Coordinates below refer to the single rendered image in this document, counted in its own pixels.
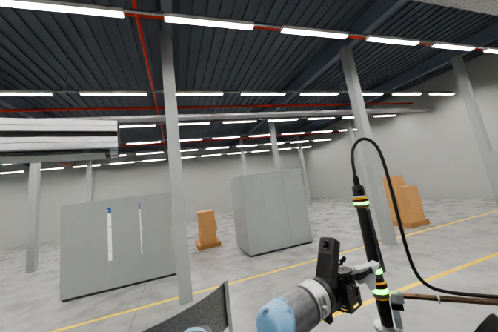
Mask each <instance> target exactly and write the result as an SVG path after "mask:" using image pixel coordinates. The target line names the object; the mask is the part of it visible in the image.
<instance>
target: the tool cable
mask: <svg viewBox="0 0 498 332"><path fill-rule="evenodd" d="M363 140H365V141H368V142H370V143H371V144H373V145H374V147H375V148H376V150H377V151H378V154H379V156H380V159H381V161H382V165H383V168H384V171H385V175H386V179H387V182H388V187H389V190H390V193H391V198H392V202H393V205H394V210H395V214H396V219H397V222H398V226H399V231H400V234H401V237H402V242H403V245H404V248H405V252H406V255H407V258H408V261H409V263H410V266H411V268H412V270H413V272H414V274H415V275H416V277H417V279H418V280H419V281H420V282H421V283H422V284H423V285H425V286H426V287H428V288H430V289H432V290H434V291H435V294H436V295H437V298H438V303H439V304H441V301H440V297H439V293H438V292H441V293H447V294H451V295H457V296H469V297H478V298H488V299H498V295H497V294H486V293H468V292H460V291H454V290H446V289H441V288H437V287H434V286H432V285H429V284H428V283H427V282H426V281H425V280H423V278H422V277H421V276H420V275H419V274H418V272H417V270H416V268H415V266H414V263H413V260H412V258H411V255H410V252H409V249H408V244H407V241H406V238H405V233H404V230H403V227H402V222H401V219H400V215H399V210H398V207H397V203H396V198H395V195H394V190H393V187H392V184H391V178H390V176H389V172H388V168H387V165H386V163H385V159H384V156H383V154H382V151H381V150H380V148H379V146H378V145H377V143H376V142H375V141H373V140H372V139H369V138H365V137H362V138H360V139H357V140H356V141H355V143H354V144H353V147H352V148H351V166H352V171H353V176H357V175H356V168H355V164H354V150H355V147H356V146H357V144H358V143H359V142H360V141H363Z"/></svg>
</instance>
